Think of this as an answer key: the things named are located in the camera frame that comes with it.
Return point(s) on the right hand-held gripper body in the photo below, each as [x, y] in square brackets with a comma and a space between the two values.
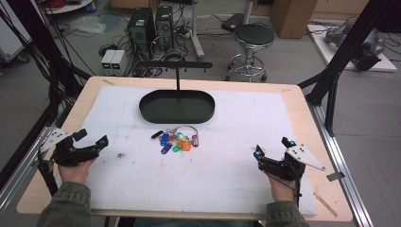
[285, 165]

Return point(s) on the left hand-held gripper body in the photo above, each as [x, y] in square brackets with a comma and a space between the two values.
[67, 153]

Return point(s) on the person's left hand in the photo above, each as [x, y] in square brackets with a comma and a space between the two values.
[75, 171]

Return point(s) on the person's right hand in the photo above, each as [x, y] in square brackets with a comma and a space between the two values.
[281, 189]

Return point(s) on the white foam mat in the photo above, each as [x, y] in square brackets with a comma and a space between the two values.
[220, 164]

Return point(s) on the black key fob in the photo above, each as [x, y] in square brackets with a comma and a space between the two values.
[156, 134]

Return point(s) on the thin wooden strip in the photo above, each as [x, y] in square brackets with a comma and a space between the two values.
[325, 204]

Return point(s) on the bunch of coloured key tags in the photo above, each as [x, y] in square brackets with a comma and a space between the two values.
[182, 143]

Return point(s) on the white bench power supply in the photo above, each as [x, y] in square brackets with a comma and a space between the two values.
[107, 61]
[118, 61]

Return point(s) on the black oval tray with hanger stand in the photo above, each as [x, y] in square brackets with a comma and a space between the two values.
[176, 108]

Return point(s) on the white floor board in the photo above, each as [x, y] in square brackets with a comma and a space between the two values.
[327, 52]

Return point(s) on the clear plastic bag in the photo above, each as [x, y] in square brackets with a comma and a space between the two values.
[88, 25]

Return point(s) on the black round stool chrome base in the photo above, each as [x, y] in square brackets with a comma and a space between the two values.
[254, 36]

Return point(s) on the black computer tower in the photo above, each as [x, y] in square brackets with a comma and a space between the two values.
[141, 31]
[164, 30]

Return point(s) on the grey and black robot device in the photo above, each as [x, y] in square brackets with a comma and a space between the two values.
[367, 50]

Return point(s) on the brown cardboard box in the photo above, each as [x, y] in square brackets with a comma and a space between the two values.
[291, 17]

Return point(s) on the white round table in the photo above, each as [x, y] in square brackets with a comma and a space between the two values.
[69, 6]

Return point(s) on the black flat case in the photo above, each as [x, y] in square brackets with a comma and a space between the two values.
[231, 22]

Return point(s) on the white desk leg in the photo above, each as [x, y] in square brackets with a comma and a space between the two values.
[196, 31]

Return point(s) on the aluminium rail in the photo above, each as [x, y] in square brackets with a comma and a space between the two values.
[22, 167]
[340, 164]

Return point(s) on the small metal bracket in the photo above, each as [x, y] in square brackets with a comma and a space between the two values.
[335, 176]

